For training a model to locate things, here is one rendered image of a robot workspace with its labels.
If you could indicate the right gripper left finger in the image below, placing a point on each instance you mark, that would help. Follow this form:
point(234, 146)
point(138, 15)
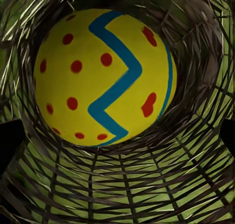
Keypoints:
point(11, 136)

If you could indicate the wicker basket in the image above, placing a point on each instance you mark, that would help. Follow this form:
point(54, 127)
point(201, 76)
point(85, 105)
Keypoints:
point(27, 34)

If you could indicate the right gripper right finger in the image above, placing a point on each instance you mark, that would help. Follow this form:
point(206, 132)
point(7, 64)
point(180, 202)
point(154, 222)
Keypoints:
point(227, 135)

